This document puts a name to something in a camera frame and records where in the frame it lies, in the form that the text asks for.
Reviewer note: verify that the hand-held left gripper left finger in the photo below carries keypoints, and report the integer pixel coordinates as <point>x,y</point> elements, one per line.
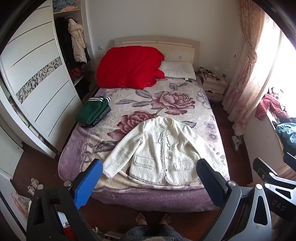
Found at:
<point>89,183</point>

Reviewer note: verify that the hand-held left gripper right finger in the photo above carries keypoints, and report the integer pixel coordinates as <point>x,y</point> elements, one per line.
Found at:
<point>209,180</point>

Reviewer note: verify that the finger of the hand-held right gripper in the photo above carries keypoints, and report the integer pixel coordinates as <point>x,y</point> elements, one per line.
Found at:
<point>291,158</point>
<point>281,197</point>

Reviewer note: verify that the white fuzzy jacket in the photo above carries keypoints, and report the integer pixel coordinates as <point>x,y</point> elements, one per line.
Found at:
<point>161,150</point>

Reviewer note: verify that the blue clothes pile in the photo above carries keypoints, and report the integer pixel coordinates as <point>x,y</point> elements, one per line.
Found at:
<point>288,134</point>

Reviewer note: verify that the pink clothes pile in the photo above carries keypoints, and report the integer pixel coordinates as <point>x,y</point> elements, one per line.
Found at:
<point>268,105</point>

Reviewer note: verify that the red clothes in wardrobe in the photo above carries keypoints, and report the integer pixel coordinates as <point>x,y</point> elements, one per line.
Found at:
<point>75,73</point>

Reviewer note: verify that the black hanging clothes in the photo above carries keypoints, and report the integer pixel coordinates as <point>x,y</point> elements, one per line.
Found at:
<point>62,41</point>

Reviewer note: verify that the pile of clothes on shelf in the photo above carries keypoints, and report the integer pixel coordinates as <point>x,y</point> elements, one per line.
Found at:
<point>64,5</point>

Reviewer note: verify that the white slipper by curtain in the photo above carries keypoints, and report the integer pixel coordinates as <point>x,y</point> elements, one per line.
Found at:
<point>237,143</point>

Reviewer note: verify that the pair of grey slippers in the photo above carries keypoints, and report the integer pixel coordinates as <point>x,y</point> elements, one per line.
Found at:
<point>34,185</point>

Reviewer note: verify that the person's right foot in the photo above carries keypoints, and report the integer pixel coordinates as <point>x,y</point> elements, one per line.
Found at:
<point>165,219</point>

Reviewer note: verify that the dark folded garment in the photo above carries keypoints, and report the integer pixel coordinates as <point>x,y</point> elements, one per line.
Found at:
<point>103,115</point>

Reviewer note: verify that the pink plastic bag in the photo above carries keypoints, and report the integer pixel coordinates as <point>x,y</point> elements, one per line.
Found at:
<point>22,204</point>

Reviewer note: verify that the green pants with white stripes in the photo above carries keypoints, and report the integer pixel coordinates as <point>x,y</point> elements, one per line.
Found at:
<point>92,111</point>

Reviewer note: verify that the person's dark grey clothing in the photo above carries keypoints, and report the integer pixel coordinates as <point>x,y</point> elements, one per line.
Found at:
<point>150,234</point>

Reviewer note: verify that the white nightstand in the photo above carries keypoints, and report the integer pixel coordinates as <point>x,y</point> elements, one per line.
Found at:
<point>214,87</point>

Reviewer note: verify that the window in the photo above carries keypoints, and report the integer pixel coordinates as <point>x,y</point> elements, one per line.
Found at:
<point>277,62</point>

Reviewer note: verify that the floral plush blanket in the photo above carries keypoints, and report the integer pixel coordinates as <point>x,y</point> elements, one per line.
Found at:
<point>143,99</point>

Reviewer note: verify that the small toiletries on nightstand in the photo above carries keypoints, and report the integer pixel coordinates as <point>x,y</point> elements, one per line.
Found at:
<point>210,73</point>

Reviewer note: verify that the pink floral curtain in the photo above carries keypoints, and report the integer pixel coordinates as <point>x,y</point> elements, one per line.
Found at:
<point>247,60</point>

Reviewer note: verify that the white pillow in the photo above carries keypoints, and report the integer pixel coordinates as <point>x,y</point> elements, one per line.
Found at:
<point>178,69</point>

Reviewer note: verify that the red quilt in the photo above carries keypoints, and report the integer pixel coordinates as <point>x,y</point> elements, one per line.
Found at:
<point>129,67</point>

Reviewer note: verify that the white sliding door wardrobe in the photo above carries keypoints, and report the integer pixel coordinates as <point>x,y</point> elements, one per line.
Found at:
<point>34,69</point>

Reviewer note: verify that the beige bed headboard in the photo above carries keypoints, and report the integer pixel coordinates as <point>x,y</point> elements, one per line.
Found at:
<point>180,49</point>

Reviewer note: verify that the beige hanging coat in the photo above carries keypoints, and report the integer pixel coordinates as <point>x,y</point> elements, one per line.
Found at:
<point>77,39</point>

